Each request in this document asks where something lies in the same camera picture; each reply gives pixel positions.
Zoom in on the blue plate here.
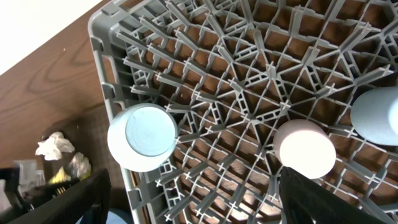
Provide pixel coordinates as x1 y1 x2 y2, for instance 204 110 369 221
76 208 134 224

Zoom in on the light blue cup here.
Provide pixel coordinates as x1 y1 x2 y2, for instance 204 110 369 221
350 86 397 146

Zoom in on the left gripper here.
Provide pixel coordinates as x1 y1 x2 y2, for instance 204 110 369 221
1 160 78 221

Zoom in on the pink cup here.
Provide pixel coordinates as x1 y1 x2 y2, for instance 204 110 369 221
273 119 336 179

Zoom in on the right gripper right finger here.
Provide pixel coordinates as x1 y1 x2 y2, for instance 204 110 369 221
279 167 382 224

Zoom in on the grey dishwasher rack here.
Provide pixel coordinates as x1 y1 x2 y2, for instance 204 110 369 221
88 0 397 223

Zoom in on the green foil wrapper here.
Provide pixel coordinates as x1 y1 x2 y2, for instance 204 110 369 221
48 152 91 184

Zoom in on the light blue bowl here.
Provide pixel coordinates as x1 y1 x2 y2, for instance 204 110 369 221
107 103 178 172

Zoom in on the white tissue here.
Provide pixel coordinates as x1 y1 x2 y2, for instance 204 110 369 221
35 131 75 161

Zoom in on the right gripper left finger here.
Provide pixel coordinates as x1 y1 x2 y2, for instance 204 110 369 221
6 168 111 224

